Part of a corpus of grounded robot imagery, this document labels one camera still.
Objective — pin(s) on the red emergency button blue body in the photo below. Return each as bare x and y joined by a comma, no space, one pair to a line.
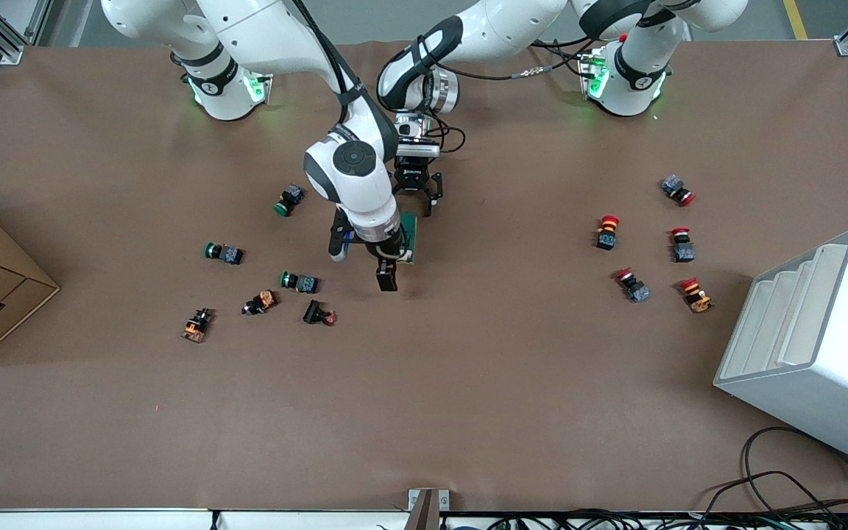
683,246
677,189
633,286

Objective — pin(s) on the black selector switch orange body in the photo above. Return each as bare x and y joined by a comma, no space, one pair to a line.
197,325
260,302

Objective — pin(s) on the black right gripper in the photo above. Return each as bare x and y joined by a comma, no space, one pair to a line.
386,255

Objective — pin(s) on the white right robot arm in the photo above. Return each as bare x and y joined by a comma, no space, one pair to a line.
354,158

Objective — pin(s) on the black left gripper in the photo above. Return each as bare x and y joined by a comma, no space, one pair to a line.
412,177

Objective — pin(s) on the white stepped storage rack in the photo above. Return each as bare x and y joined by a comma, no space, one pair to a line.
829,368

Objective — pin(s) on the black selector switch red body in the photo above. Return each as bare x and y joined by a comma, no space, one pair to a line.
317,313

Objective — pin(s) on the metal base connector plate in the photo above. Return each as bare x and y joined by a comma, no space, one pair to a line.
262,81
592,73

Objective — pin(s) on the green push button blue body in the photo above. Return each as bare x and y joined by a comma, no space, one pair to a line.
301,282
225,254
289,199

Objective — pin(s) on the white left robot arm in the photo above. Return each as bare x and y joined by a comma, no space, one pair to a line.
497,26

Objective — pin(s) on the white table edge rail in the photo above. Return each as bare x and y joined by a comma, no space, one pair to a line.
100,520

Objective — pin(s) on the red emergency button orange body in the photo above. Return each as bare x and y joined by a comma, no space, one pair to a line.
695,295

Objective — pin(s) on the metal table edge bracket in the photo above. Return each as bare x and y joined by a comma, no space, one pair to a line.
428,508

